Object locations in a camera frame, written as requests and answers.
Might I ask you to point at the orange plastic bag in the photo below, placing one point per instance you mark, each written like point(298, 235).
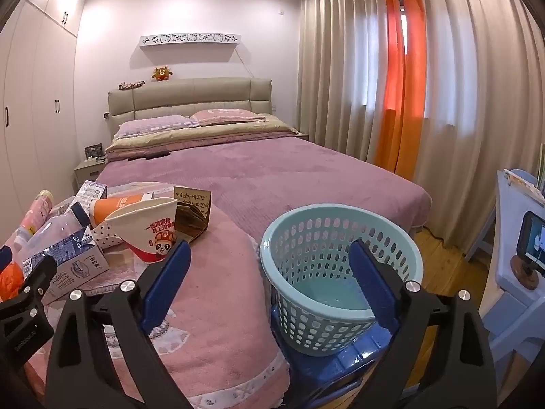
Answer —
point(8, 283)

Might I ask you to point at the blue patterned carton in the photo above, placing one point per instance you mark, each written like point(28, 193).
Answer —
point(91, 194)

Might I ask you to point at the white wardrobe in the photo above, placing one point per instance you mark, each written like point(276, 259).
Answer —
point(38, 93)

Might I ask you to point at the purple bedspread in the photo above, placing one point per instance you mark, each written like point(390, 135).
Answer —
point(276, 170)

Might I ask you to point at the pink pillow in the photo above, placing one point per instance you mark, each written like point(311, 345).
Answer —
point(225, 116)

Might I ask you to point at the orange curtain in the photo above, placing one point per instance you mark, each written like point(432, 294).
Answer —
point(398, 93)

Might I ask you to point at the purple pillow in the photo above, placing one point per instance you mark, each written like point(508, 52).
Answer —
point(149, 125)

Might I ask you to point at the white and blue milk carton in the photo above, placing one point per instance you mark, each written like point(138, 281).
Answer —
point(81, 268)

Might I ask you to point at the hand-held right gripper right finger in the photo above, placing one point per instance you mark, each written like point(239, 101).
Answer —
point(374, 285)

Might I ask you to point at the orange plush toy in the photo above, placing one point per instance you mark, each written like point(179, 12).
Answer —
point(162, 74)

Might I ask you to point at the pink plush strip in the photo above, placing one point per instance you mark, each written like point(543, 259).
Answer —
point(131, 85)

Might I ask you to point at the folded beige quilt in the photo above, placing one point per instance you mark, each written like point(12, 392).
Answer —
point(191, 140)

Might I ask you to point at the dark picture frame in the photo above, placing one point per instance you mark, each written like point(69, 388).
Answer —
point(93, 151)

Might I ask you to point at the orange paper cup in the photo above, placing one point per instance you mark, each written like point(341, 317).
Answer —
point(119, 204)

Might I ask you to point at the white crushed paper bowl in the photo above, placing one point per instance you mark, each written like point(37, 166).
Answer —
point(149, 230)

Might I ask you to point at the round wooden phone stand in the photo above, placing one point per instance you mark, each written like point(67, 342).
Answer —
point(524, 277)

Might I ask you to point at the light blue plastic basket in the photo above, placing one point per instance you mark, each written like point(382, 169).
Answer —
point(306, 238)

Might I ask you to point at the beige upholstered headboard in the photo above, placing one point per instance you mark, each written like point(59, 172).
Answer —
point(191, 93)

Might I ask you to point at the beige curtain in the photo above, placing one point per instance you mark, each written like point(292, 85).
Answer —
point(477, 93)
point(336, 72)

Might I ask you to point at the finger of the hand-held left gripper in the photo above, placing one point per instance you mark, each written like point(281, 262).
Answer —
point(5, 255)
point(40, 275)

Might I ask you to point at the white patterned wall shelf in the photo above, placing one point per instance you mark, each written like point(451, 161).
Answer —
point(187, 39)

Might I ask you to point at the blue plastic stool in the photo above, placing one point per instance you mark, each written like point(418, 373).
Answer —
point(336, 366)

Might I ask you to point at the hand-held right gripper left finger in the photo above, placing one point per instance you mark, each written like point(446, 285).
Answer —
point(168, 283)

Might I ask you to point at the beige nightstand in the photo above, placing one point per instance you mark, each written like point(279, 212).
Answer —
point(87, 172)

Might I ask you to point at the clear plastic bottle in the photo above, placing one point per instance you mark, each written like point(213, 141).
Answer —
point(55, 232)

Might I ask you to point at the dark flat object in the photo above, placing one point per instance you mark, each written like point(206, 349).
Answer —
point(149, 154)

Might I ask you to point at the white dotted paper cup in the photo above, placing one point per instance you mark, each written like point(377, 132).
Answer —
point(104, 236)

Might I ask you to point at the black phone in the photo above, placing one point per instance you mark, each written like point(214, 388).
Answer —
point(532, 240)

